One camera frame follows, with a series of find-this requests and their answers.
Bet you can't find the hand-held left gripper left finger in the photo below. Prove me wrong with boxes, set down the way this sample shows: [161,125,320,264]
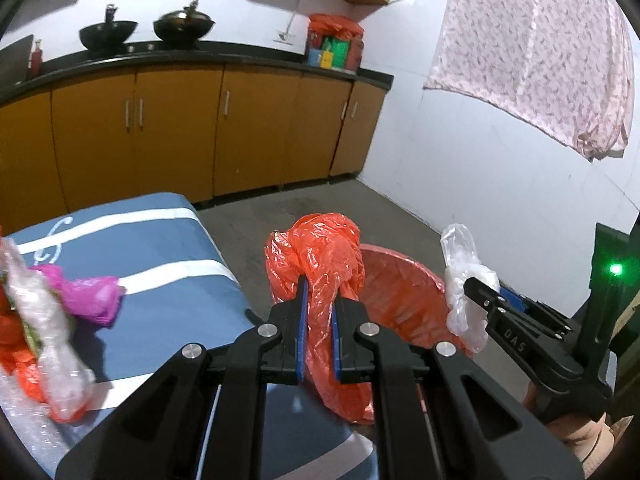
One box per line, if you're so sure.
[55,275,308,480]

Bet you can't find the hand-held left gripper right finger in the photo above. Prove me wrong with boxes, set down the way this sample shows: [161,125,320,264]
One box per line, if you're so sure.
[332,295,586,480]

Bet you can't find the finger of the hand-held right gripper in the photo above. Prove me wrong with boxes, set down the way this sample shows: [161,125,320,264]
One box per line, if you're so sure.
[500,287,573,341]
[462,277,546,366]

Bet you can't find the clear plastic bag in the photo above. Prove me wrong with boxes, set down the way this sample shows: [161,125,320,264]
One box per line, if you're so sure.
[440,223,501,353]

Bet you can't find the red plastic basin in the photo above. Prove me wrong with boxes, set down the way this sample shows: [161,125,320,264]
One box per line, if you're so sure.
[357,243,477,361]

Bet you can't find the orange plastic bag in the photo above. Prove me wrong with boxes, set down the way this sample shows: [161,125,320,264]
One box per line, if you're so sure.
[264,212,376,425]
[0,285,83,423]

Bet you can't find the magenta plastic bag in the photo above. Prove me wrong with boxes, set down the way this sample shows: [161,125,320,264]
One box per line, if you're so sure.
[31,265,126,328]

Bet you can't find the clear plastic wrapper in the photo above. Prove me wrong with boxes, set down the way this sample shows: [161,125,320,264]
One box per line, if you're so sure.
[0,235,98,416]

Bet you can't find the bubble wrap sheet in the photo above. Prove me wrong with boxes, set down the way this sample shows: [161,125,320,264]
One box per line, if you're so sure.
[0,370,98,480]

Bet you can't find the person's right hand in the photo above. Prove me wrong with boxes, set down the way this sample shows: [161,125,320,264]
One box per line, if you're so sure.
[522,382,618,478]

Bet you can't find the blue white striped table cloth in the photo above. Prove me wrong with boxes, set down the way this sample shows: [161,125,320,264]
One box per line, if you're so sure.
[0,191,381,480]

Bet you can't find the orange lower kitchen cabinets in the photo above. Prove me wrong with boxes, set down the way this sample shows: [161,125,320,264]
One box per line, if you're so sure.
[0,62,386,233]

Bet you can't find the pink floral hanging cloth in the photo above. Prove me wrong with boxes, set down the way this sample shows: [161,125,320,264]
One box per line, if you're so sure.
[422,0,632,161]

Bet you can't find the green box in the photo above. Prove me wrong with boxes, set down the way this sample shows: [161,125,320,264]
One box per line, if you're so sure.
[322,36,348,68]

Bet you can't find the black kitchen countertop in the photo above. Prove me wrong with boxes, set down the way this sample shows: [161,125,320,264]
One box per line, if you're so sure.
[0,40,395,106]

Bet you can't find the orange bag of goods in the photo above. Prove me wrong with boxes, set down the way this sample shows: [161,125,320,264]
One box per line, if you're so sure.
[306,13,364,72]

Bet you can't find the black wok with lid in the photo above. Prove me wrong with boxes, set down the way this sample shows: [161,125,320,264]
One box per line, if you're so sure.
[152,1,216,41]

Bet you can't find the dark cutting board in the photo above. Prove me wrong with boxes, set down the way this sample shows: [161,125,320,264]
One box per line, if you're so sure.
[0,35,35,92]

